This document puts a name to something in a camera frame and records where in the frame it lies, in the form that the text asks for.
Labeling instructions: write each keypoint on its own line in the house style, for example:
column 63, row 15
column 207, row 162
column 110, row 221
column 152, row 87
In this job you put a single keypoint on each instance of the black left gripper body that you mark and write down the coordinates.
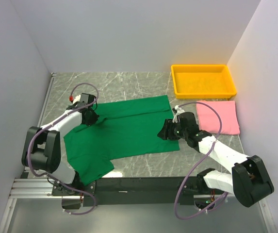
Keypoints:
column 91, row 118

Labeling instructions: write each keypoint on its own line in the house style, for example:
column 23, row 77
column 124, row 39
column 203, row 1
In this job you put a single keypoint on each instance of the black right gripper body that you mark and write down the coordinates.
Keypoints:
column 169, row 129

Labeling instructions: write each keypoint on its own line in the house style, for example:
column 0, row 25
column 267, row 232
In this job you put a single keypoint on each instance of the green t shirt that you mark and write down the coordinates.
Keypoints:
column 124, row 129

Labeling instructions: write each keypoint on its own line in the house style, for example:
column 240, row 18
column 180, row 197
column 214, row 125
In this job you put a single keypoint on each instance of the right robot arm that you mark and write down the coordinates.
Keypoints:
column 246, row 178

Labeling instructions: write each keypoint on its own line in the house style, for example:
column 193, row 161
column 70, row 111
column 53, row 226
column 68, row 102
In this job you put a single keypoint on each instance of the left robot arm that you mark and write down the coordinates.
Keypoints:
column 42, row 146

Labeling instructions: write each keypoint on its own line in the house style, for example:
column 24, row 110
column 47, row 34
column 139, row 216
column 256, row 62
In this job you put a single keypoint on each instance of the yellow plastic tray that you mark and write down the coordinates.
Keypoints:
column 202, row 82

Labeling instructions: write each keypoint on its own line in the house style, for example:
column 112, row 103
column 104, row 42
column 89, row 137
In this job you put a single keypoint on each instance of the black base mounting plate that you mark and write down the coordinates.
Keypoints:
column 146, row 190

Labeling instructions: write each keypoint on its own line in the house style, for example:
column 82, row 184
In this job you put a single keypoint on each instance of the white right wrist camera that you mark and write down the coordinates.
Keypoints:
column 177, row 110

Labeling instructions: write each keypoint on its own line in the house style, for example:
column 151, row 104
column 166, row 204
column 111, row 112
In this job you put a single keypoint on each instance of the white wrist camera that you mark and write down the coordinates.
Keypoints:
column 75, row 99
column 177, row 110

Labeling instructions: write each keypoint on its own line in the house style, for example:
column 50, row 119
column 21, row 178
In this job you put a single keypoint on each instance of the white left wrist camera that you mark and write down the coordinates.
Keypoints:
column 75, row 99

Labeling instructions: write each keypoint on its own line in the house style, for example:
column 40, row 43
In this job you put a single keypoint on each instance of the left side aluminium rail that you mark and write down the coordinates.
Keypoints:
column 41, row 116

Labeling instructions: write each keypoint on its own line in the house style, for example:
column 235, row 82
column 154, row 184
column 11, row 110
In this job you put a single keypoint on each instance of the aluminium extrusion rail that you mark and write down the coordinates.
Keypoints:
column 34, row 189

